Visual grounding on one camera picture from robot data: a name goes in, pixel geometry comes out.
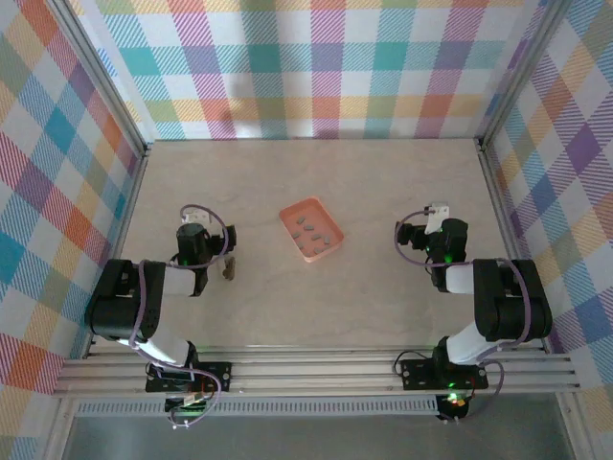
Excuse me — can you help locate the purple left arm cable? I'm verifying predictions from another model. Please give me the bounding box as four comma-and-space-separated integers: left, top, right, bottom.
127, 204, 230, 431

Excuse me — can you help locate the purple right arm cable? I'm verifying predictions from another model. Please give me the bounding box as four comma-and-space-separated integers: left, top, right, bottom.
394, 208, 534, 426

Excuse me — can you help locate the grey slotted cable duct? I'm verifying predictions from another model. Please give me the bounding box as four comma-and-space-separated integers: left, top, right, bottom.
75, 395, 441, 418

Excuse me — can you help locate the orange plastic tray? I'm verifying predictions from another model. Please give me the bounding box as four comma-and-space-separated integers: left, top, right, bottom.
279, 195, 346, 264

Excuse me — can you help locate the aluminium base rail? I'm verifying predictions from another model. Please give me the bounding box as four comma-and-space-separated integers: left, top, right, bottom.
51, 345, 581, 400

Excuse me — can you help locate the aluminium side rail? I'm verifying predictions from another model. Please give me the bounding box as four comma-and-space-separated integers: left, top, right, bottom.
476, 137, 526, 265
80, 143, 152, 360

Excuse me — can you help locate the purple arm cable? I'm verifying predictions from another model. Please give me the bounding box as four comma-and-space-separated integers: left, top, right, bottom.
127, 204, 230, 431
394, 208, 534, 426

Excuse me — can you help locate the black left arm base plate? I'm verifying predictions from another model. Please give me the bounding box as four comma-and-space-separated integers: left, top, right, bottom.
145, 360, 234, 395

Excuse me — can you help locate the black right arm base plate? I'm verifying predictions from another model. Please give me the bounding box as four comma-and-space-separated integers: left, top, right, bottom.
398, 357, 490, 392

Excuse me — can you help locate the aluminium frame post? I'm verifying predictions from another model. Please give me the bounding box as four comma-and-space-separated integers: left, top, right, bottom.
45, 0, 153, 162
472, 0, 575, 152

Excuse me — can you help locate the black controller board green light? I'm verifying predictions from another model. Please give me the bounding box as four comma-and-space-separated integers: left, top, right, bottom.
436, 390, 474, 423
164, 391, 213, 416

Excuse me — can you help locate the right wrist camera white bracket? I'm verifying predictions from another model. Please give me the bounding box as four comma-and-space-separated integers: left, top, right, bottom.
424, 201, 452, 236

